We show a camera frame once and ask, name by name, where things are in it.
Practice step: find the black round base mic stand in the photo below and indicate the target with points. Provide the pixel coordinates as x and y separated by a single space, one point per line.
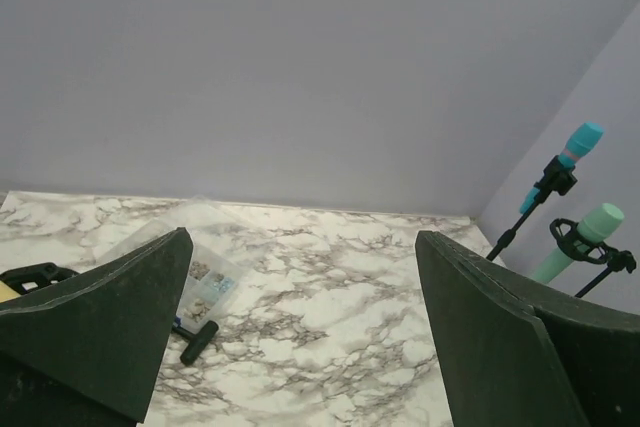
558 177

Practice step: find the black T-handle tool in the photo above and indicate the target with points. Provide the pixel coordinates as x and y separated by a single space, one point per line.
196 341

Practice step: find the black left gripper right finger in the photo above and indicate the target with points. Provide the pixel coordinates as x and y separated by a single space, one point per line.
514 352

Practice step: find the black tripod shock mount stand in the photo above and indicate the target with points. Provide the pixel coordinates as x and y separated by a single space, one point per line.
574 246

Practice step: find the mint green microphone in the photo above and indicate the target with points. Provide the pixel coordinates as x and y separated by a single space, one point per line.
599 224

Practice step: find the blue microphone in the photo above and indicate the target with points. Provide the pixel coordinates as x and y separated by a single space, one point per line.
583 140

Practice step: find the black shock mount desk stand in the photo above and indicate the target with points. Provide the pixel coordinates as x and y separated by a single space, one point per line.
27 279

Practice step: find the clear plastic screw organizer box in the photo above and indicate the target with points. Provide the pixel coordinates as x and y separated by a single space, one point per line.
215 265

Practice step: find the cream yellow microphone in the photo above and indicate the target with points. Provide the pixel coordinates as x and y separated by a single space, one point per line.
7 293

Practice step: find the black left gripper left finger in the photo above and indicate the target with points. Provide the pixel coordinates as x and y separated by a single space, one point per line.
89 349

